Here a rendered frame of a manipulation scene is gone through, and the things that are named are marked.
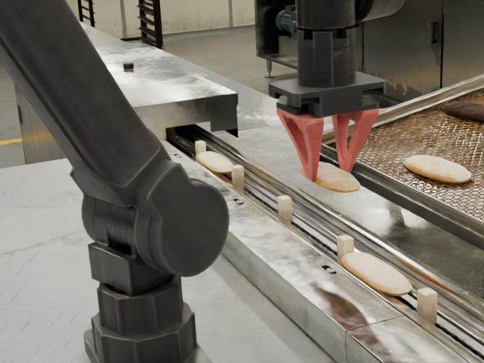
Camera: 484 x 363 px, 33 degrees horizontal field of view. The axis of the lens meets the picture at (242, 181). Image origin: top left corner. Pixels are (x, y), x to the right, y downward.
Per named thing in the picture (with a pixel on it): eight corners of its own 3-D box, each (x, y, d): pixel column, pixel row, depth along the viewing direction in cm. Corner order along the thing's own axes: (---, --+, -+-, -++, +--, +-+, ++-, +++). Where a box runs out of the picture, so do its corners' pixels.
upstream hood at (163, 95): (9, 47, 233) (4, 17, 230) (71, 41, 239) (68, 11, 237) (130, 155, 123) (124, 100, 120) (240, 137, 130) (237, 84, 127)
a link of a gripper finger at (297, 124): (276, 174, 86) (274, 86, 83) (336, 163, 89) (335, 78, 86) (307, 193, 80) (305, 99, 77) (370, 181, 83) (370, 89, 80)
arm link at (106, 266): (93, 294, 69) (133, 313, 66) (80, 181, 66) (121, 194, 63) (175, 260, 76) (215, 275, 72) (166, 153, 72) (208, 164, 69)
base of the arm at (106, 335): (83, 346, 75) (117, 414, 64) (73, 264, 72) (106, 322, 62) (172, 324, 78) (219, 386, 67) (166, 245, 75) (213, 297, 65)
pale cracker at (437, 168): (395, 166, 97) (394, 157, 96) (421, 155, 98) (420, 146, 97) (453, 188, 88) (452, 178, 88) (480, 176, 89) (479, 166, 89)
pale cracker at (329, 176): (290, 169, 88) (289, 159, 88) (321, 163, 90) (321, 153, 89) (336, 196, 80) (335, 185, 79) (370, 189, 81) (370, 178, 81)
